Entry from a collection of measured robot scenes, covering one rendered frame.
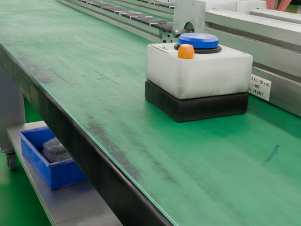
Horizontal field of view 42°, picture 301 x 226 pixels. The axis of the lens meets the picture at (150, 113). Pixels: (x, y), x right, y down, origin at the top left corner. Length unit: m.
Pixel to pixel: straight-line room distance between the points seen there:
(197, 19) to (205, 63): 0.20
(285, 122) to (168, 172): 0.16
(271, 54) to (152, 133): 0.16
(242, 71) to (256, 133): 0.06
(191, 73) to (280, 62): 0.11
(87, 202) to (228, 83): 0.95
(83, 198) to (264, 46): 0.96
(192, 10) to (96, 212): 0.80
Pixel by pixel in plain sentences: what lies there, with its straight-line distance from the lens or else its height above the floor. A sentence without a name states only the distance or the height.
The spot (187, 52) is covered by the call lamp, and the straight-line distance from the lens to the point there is 0.35.
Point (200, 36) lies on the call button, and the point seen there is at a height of 0.85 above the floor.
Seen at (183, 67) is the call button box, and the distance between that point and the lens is 0.35.
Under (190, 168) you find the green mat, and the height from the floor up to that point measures 0.78.
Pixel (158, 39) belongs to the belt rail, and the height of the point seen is 0.79.
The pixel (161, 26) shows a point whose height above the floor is 0.81.
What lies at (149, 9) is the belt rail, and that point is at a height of 0.79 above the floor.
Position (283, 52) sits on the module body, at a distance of 0.42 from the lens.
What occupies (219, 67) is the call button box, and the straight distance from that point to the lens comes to 0.37.
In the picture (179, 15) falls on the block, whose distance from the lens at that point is 0.60.
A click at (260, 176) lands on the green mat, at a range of 0.29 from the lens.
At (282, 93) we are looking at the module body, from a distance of 0.43.
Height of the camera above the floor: 0.92
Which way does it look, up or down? 20 degrees down
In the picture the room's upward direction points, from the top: 2 degrees clockwise
